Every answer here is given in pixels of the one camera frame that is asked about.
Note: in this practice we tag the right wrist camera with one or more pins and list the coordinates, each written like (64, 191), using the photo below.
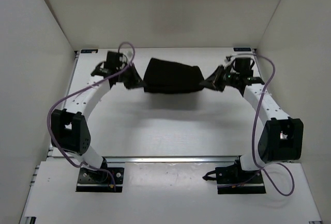
(243, 64)

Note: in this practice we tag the left blue label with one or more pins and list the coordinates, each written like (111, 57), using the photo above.
(89, 51)

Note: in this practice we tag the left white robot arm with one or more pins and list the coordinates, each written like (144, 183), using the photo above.
(68, 126)

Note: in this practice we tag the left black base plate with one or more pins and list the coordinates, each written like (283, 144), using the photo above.
(96, 181)

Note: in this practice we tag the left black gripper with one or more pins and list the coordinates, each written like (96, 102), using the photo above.
(137, 81)

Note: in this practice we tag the aluminium rail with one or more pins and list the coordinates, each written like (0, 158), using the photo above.
(171, 159)

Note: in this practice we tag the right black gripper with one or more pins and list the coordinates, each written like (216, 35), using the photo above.
(213, 81)

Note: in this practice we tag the black skirt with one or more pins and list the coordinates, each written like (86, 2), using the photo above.
(167, 77)

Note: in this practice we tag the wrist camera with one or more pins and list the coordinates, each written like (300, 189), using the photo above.
(243, 64)
(115, 61)

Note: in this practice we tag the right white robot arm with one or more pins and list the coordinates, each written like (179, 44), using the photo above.
(282, 136)

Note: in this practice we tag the right blue label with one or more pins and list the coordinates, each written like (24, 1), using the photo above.
(239, 49)

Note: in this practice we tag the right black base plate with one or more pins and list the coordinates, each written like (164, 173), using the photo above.
(233, 180)

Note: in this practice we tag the blue label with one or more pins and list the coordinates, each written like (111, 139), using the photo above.
(239, 49)
(89, 51)

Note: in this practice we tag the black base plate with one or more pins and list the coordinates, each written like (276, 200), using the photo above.
(233, 180)
(96, 181)

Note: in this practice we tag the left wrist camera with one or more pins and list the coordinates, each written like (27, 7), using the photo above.
(115, 61)

